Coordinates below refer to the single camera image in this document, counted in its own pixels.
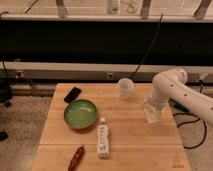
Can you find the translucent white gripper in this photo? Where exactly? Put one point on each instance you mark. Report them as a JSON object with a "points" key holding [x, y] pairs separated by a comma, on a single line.
{"points": [[152, 112]]}

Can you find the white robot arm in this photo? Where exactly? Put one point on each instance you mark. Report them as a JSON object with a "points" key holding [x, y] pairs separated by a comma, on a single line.
{"points": [[170, 84]]}

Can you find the white plastic bottle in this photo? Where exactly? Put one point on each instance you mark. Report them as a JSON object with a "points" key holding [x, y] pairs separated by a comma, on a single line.
{"points": [[103, 149]]}

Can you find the green bowl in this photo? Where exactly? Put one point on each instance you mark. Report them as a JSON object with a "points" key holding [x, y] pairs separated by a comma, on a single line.
{"points": [[80, 114]]}

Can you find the black phone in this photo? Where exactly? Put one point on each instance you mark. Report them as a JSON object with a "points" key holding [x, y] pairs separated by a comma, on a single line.
{"points": [[72, 95]]}

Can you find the red-brown marker pen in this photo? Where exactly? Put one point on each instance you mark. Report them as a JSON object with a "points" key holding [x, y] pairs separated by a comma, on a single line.
{"points": [[76, 158]]}

